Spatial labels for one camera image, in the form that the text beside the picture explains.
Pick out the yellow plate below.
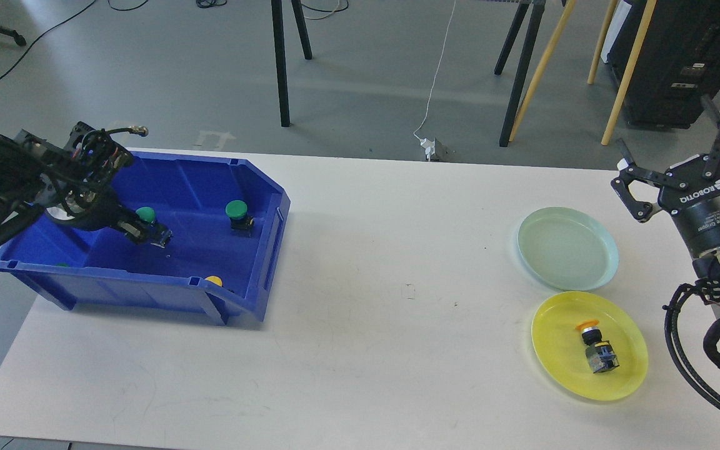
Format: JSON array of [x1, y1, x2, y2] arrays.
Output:
[[531, 291, 649, 401]]

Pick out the black tripod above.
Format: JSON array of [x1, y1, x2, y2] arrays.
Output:
[[271, 0, 313, 128], [494, 1, 546, 148]]

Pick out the black cabinet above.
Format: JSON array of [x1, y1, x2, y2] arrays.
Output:
[[623, 1, 720, 129]]

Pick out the white cable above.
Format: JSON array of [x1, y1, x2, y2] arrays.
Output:
[[414, 0, 459, 142]]

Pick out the white power adapter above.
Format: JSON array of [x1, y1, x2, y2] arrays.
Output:
[[419, 139, 451, 162]]

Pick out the pale green plate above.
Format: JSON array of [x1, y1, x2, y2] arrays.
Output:
[[515, 207, 620, 291]]

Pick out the yellow button front edge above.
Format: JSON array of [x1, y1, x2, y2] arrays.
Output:
[[205, 276, 223, 287]]

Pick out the blue plastic bin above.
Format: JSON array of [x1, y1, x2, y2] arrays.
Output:
[[0, 151, 291, 325]]

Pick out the wooden easel legs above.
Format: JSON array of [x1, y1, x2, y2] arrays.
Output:
[[510, 0, 658, 146]]

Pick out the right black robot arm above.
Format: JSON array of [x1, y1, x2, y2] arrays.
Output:
[[611, 94, 720, 410]]

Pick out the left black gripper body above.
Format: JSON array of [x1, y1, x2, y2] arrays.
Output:
[[47, 187, 126, 231]]

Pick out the black tripod left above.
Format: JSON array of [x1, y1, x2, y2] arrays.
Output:
[[271, 0, 313, 128]]

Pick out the black floor cable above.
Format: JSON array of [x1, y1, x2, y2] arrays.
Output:
[[0, 0, 99, 112]]

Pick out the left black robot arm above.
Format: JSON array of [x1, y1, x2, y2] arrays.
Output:
[[0, 122, 173, 247]]

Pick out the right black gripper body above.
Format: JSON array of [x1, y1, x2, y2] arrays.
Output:
[[658, 156, 720, 259]]

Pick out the black tripod right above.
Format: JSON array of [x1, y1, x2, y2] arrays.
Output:
[[494, 1, 546, 148]]

